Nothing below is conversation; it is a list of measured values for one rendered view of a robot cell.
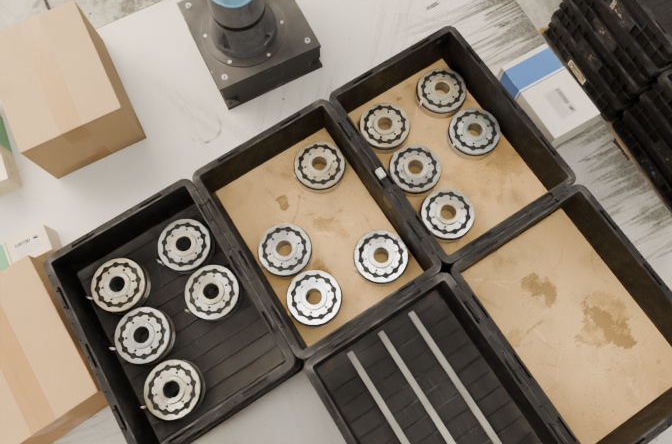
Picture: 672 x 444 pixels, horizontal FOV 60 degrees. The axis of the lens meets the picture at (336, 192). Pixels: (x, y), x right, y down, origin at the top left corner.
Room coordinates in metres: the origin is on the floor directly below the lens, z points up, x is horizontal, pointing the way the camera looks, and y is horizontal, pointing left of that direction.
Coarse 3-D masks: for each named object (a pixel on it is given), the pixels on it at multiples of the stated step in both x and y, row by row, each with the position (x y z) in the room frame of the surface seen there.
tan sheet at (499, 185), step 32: (384, 96) 0.57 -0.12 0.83; (384, 128) 0.50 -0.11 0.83; (416, 128) 0.49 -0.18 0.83; (384, 160) 0.43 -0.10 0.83; (448, 160) 0.41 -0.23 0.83; (480, 160) 0.41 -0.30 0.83; (512, 160) 0.40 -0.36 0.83; (480, 192) 0.34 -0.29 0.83; (512, 192) 0.34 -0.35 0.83; (544, 192) 0.33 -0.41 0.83; (480, 224) 0.28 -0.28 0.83
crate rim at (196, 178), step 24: (288, 120) 0.48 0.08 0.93; (336, 120) 0.48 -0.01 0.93; (240, 144) 0.44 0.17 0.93; (384, 192) 0.33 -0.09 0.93; (216, 216) 0.30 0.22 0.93; (408, 216) 0.28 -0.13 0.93; (264, 288) 0.17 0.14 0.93; (408, 288) 0.15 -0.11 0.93; (288, 336) 0.08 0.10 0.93; (336, 336) 0.08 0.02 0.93
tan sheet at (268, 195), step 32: (288, 160) 0.44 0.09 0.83; (224, 192) 0.38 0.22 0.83; (256, 192) 0.38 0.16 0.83; (288, 192) 0.37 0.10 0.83; (352, 192) 0.36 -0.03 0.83; (256, 224) 0.31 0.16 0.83; (320, 224) 0.30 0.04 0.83; (352, 224) 0.30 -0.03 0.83; (384, 224) 0.29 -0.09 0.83; (256, 256) 0.25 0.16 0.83; (320, 256) 0.24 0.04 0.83; (352, 256) 0.23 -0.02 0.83; (384, 256) 0.23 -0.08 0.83; (352, 288) 0.17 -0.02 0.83; (384, 288) 0.17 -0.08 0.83
